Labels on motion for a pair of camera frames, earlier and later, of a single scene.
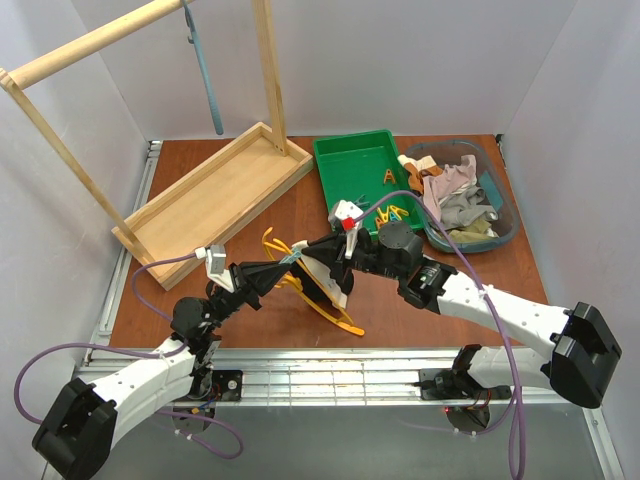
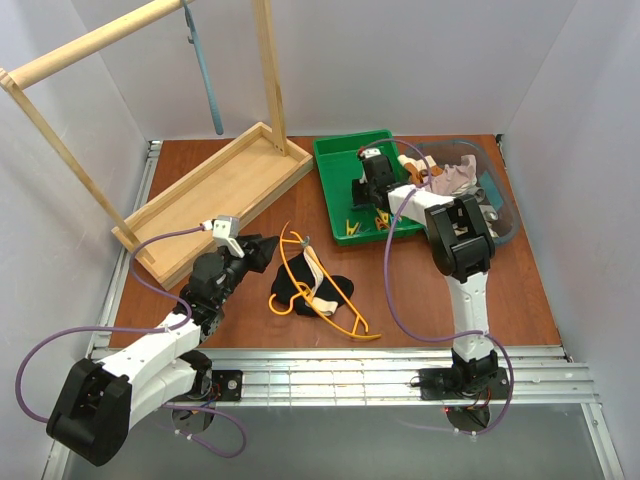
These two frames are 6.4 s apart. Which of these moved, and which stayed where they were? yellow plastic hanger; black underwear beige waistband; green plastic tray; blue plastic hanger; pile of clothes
Moved: yellow plastic hanger; black underwear beige waistband
Stayed: pile of clothes; green plastic tray; blue plastic hanger
